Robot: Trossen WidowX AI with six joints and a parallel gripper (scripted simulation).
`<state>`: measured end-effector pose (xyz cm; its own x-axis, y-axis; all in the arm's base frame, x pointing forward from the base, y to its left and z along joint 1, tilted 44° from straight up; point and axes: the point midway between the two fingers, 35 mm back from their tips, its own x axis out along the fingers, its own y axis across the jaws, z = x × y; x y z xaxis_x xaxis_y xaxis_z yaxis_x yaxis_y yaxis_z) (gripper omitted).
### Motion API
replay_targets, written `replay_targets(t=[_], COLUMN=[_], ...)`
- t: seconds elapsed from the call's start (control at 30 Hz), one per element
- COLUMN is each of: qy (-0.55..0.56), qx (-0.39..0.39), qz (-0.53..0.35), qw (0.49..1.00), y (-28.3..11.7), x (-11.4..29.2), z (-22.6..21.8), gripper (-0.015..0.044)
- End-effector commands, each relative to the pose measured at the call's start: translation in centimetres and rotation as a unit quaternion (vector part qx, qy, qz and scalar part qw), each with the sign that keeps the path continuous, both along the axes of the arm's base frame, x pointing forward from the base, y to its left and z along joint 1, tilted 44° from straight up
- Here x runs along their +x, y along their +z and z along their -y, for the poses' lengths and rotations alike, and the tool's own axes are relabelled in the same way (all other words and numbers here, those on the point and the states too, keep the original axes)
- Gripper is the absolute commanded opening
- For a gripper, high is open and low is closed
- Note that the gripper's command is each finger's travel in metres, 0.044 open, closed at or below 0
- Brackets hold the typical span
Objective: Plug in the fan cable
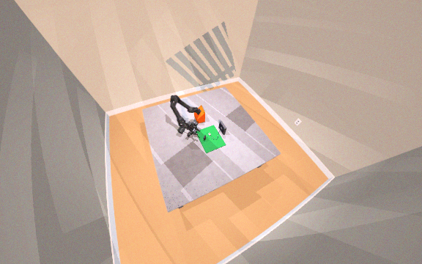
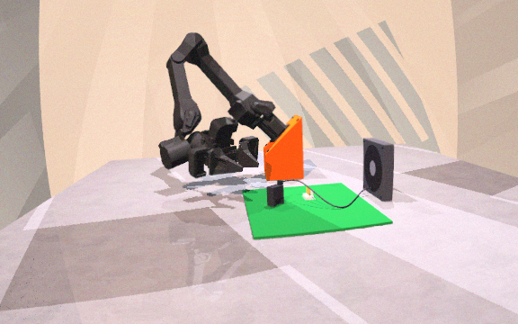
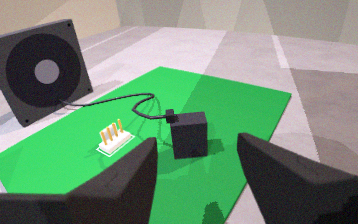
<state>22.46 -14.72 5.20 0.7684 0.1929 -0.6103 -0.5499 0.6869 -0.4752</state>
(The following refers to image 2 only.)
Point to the black cooling fan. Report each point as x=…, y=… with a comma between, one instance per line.
x=378, y=168

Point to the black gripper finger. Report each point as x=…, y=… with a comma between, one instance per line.
x=245, y=158
x=220, y=164

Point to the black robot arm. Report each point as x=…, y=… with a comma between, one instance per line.
x=245, y=108

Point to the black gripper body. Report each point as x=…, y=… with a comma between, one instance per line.
x=201, y=155

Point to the black fan cable with plug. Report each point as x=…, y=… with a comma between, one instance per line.
x=275, y=194

